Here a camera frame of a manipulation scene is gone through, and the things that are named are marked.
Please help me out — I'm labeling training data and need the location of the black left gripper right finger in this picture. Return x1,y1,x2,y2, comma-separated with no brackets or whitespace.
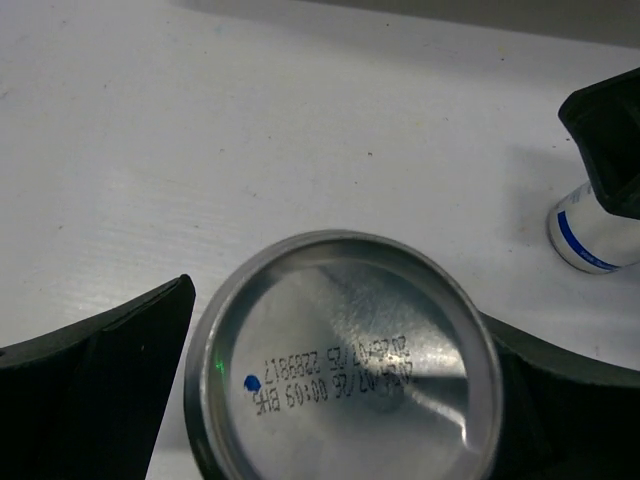
482,315,639,479

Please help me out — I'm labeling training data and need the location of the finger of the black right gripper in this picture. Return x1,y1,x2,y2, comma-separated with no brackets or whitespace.
558,69,640,219

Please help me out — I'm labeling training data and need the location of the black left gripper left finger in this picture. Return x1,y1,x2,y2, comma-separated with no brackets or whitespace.
1,275,196,479

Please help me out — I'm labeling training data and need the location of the red bull can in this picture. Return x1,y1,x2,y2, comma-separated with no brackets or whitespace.
546,182,639,274

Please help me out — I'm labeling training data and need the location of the silver can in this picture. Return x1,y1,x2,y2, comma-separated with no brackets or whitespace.
184,230,503,479

